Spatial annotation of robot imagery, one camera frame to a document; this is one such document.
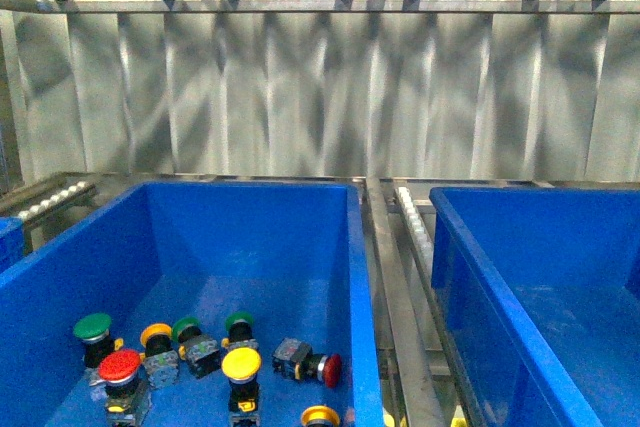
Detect green button right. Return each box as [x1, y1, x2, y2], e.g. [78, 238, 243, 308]
[221, 311, 259, 351]

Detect green button middle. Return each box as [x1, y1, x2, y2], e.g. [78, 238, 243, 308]
[171, 316, 222, 379]

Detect blue bin with buttons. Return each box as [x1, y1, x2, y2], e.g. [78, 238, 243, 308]
[1, 182, 383, 426]

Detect green button far left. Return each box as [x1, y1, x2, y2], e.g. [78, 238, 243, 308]
[73, 312, 124, 389]

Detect metal divider rail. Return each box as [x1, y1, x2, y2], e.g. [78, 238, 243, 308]
[365, 177, 444, 426]

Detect yellow button front edge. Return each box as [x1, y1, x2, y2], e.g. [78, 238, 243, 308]
[300, 405, 341, 427]

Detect yellow button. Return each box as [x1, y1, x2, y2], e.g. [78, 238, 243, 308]
[140, 323, 179, 390]
[221, 347, 262, 426]

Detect blue bin far left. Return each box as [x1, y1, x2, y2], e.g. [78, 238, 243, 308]
[0, 217, 25, 273]

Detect white roller track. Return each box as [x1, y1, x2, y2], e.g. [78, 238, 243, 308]
[15, 181, 97, 225]
[396, 186, 433, 271]

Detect green button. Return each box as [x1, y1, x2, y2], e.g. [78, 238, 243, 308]
[171, 316, 222, 379]
[221, 311, 259, 351]
[73, 312, 124, 389]

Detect empty blue target bin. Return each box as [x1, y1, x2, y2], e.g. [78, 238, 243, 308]
[430, 187, 639, 426]

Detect red button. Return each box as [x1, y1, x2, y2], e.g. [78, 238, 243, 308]
[98, 348, 152, 426]

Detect white roller track centre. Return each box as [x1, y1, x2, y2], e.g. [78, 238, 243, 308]
[396, 186, 433, 271]

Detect red button lying sideways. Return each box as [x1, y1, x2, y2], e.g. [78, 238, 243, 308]
[271, 338, 343, 389]

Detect white roller track left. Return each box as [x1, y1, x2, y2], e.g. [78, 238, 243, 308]
[15, 181, 97, 225]

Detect yellow button tilted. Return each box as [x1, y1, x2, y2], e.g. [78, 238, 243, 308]
[140, 323, 179, 390]

